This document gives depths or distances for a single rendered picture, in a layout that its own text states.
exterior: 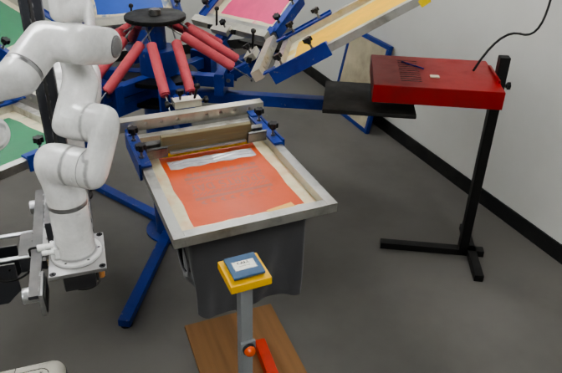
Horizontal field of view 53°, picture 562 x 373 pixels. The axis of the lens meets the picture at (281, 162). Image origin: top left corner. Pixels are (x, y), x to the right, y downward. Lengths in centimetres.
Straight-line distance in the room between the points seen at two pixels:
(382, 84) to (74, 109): 170
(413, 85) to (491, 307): 125
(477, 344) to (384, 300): 50
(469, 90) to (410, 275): 111
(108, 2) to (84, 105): 245
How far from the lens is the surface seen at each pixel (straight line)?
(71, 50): 127
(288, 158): 226
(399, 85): 276
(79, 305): 317
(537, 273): 358
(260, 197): 207
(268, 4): 361
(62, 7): 210
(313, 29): 317
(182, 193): 211
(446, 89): 279
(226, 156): 234
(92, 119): 137
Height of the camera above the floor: 207
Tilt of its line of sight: 29 degrees down
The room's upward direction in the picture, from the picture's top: 1 degrees clockwise
